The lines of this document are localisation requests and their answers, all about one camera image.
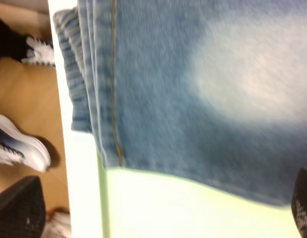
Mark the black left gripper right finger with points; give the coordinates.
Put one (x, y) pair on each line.
(299, 202)

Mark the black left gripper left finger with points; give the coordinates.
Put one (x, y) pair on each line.
(22, 209)

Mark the blue children's denim shorts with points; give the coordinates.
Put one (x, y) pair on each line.
(213, 91)

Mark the light green plastic tray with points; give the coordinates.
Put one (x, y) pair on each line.
(145, 205)

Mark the white and navy sneaker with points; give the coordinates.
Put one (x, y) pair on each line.
(16, 147)

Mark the black and white shoe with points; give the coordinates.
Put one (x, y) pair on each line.
(25, 48)

